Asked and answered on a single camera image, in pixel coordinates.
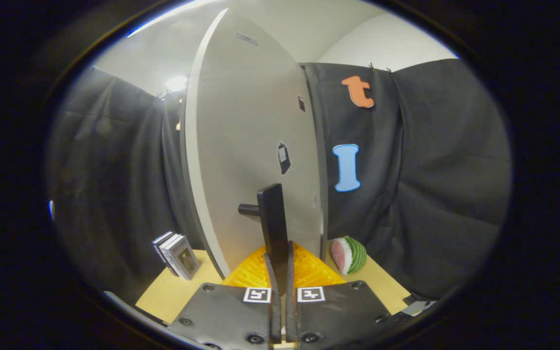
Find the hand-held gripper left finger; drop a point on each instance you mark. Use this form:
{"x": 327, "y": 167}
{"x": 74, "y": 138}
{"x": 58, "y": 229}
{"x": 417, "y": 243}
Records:
{"x": 275, "y": 311}

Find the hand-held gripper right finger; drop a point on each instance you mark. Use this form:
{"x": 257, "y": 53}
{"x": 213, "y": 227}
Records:
{"x": 290, "y": 301}

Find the white shoe cabinet door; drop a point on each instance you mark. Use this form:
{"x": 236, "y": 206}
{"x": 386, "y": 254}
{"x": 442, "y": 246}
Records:
{"x": 241, "y": 121}

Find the watermelon slice toy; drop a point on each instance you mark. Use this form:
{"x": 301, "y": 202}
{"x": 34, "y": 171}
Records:
{"x": 350, "y": 255}

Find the white paperback book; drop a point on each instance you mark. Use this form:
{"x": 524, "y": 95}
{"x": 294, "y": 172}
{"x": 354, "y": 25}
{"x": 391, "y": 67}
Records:
{"x": 183, "y": 257}

